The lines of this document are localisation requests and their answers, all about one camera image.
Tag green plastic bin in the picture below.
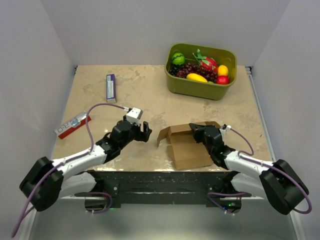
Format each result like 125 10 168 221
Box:
164 43 237 101

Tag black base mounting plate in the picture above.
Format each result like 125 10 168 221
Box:
76 170 242 211

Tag dark red toy grapes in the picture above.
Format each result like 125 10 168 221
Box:
175 63 218 83

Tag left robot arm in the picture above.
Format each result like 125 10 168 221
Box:
19 120 152 212

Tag red white toothpaste box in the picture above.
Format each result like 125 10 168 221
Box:
54 111 91 139

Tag brown cardboard paper box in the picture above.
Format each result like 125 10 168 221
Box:
156 123 217 171

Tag red toy apple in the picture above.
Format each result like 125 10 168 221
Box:
216 75 230 85

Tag dark blue toy grapes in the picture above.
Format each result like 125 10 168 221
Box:
168 64 182 76

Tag purple toothpaste box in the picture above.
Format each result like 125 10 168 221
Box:
106 74 117 104

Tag green toy fruit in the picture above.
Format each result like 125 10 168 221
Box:
171 52 186 66

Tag aluminium frame rail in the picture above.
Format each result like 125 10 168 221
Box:
245 66 278 162

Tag pink toy dragon fruit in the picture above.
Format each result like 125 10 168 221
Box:
192 49 218 73

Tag orange toy fruit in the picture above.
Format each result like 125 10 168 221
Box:
217 65 229 77

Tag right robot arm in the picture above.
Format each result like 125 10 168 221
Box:
189 123 312 215

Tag yellow toy mango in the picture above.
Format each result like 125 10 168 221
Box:
186 73 208 83

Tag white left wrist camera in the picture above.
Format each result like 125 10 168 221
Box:
124 107 143 126

